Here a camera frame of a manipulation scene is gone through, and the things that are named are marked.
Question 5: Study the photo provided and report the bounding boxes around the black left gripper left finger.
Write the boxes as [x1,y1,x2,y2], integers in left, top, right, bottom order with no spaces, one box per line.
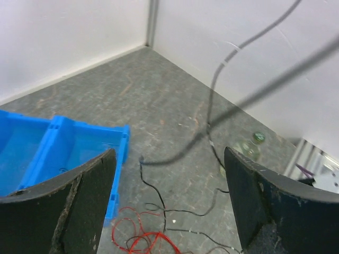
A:
[1,149,117,253]

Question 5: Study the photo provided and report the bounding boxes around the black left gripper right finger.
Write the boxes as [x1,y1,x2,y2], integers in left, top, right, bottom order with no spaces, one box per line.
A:
[224,147,338,253]

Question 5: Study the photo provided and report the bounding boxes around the red wire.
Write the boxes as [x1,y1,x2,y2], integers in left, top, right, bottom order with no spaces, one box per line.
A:
[111,206,183,254]

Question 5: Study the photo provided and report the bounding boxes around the black wire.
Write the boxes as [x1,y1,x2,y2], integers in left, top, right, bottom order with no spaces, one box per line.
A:
[139,34,339,254]

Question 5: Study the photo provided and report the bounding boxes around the blue plastic bin near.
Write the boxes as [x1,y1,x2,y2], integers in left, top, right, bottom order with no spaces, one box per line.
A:
[18,116,130,226]

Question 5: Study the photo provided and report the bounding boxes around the blue plastic bin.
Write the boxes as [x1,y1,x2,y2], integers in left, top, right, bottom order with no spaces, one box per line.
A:
[18,116,130,226]
[1,111,50,196]

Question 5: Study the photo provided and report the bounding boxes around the clear glass bottle right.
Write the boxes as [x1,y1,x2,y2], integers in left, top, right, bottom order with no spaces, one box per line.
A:
[233,131,265,161]

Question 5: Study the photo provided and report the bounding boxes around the blue plastic bin middle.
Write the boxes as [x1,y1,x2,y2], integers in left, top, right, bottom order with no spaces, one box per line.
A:
[1,111,50,196]

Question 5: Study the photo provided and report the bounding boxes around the aluminium corner post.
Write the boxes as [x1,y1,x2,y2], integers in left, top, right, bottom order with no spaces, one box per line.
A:
[145,0,159,48]

